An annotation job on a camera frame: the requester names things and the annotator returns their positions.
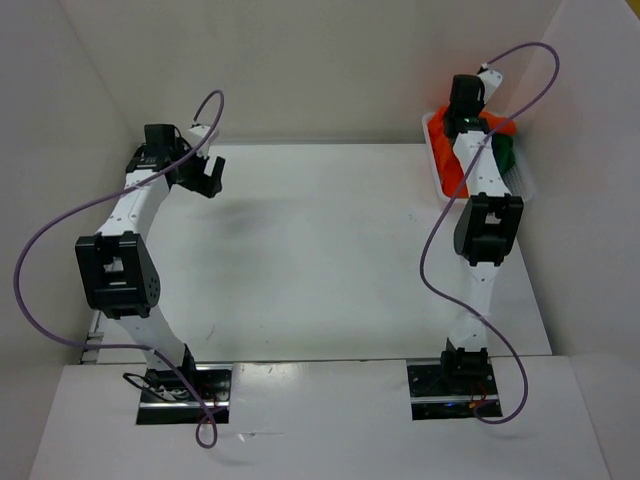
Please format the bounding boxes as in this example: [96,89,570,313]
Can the orange t-shirt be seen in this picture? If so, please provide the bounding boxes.
[427,105,517,197]

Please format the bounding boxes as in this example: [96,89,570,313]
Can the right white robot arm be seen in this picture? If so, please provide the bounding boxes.
[438,67,524,395]

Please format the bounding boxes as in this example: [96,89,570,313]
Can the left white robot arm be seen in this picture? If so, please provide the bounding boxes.
[75,123,225,401]

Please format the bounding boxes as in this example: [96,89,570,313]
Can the green t-shirt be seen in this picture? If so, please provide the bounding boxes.
[492,133,516,176]

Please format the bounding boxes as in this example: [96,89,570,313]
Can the white plastic basket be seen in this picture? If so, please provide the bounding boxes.
[421,111,535,205]

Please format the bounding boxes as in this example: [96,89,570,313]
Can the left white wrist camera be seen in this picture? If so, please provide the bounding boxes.
[184,124,220,156]

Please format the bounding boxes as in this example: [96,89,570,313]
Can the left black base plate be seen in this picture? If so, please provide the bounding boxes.
[123,365,232,426]

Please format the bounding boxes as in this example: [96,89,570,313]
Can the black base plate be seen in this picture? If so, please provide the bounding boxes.
[406,360,503,421]
[123,365,232,426]

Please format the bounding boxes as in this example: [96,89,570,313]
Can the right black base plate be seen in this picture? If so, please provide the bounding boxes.
[406,360,503,421]

